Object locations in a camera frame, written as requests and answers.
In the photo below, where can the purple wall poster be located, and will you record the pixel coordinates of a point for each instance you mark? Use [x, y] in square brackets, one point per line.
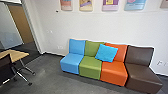
[110, 5]

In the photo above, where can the white wall outlet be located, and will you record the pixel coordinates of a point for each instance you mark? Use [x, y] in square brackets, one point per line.
[159, 63]
[60, 47]
[166, 64]

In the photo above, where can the frosted glass partition panel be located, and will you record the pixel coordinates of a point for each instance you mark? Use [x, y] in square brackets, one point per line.
[10, 30]

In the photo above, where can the pink wall poster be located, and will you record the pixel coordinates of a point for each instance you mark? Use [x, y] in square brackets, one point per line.
[66, 4]

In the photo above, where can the green sofa seat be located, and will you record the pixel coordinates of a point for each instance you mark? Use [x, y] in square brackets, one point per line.
[90, 66]

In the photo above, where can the cyan square cushion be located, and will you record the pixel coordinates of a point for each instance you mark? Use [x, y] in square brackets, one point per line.
[106, 53]

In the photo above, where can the white light switch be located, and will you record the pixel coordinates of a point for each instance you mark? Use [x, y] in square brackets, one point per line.
[49, 31]

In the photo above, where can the orange sofa seat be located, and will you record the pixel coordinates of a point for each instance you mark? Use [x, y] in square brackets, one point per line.
[113, 71]

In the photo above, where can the brown wooden door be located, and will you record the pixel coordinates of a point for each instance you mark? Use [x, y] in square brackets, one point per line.
[21, 23]

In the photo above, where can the brown sofa seat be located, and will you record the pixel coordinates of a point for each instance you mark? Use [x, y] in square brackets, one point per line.
[143, 76]

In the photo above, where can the blue sofa seat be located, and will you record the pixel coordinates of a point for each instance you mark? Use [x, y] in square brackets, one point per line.
[71, 61]

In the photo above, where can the grey door frame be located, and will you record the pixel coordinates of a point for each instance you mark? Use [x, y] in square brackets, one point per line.
[34, 30]

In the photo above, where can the yellow wall poster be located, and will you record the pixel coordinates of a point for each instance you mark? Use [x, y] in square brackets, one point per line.
[86, 5]

